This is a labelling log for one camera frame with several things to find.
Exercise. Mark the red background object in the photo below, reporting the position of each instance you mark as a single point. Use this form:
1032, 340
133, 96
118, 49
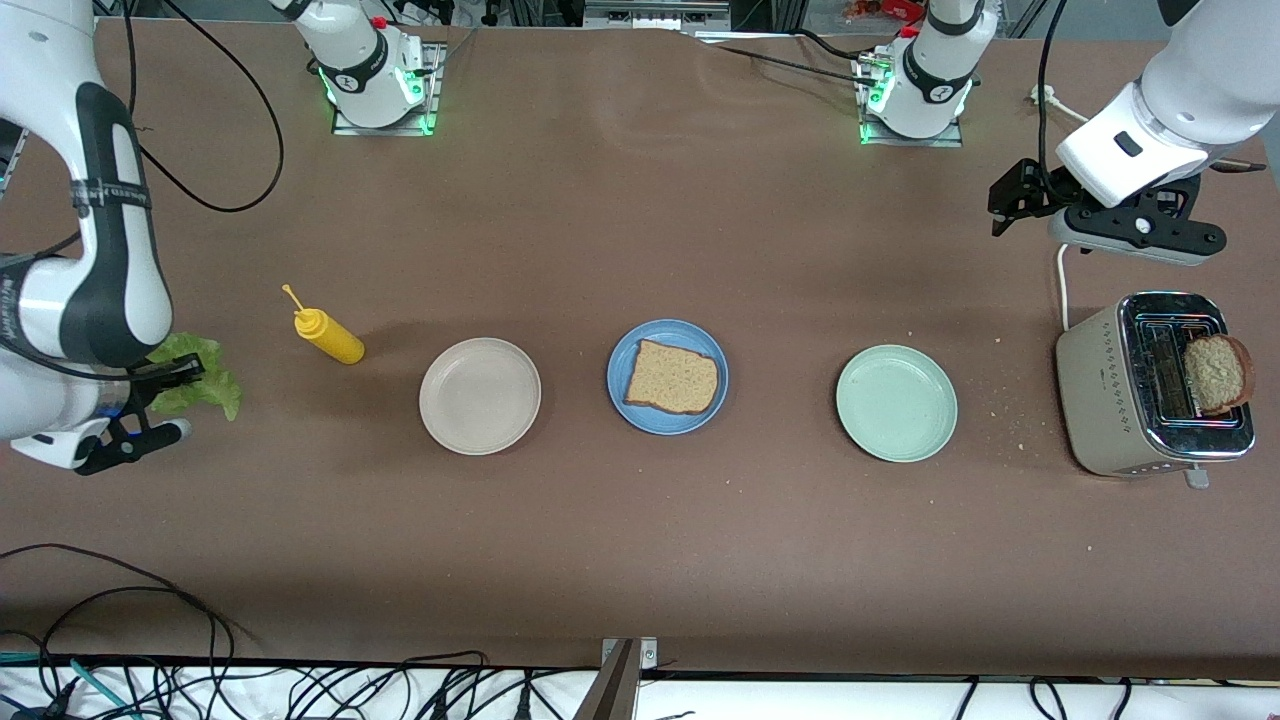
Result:
885, 8

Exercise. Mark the grey metal pole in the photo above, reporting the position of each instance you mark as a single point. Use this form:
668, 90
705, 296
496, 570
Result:
612, 695

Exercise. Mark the grey power strip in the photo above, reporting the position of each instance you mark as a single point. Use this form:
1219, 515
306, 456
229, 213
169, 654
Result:
655, 12

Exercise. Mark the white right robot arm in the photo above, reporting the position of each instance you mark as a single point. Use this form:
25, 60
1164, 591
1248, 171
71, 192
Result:
40, 320

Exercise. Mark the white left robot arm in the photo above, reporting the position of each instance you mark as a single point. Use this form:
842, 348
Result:
1200, 90

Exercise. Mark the green lettuce leaf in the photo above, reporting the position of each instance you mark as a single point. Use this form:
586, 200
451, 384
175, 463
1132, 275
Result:
212, 388

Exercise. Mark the metal table edge bracket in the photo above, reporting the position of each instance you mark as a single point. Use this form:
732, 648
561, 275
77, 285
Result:
648, 652

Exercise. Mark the rounded brown bread slice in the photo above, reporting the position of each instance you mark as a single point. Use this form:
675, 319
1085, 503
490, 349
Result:
1215, 375

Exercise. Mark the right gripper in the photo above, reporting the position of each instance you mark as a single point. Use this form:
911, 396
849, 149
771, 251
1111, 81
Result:
150, 385

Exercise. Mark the blue plate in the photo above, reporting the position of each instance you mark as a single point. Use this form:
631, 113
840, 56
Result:
668, 426

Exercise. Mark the yellow mustard squeeze bottle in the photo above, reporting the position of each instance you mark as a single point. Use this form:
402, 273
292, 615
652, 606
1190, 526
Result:
335, 342

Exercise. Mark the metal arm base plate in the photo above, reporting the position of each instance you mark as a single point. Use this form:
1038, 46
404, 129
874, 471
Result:
385, 131
910, 142

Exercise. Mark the mint green plate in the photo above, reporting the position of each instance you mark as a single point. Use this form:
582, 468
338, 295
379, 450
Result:
897, 403

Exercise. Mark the beige chrome toaster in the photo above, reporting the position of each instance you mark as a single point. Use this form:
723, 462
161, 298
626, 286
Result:
1095, 400

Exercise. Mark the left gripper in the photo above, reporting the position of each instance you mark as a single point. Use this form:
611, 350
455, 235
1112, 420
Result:
1040, 189

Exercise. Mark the square brown bread slice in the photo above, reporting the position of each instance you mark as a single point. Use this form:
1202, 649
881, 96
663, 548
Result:
672, 378

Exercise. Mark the beige plate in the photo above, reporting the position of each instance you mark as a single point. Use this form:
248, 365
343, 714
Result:
480, 397

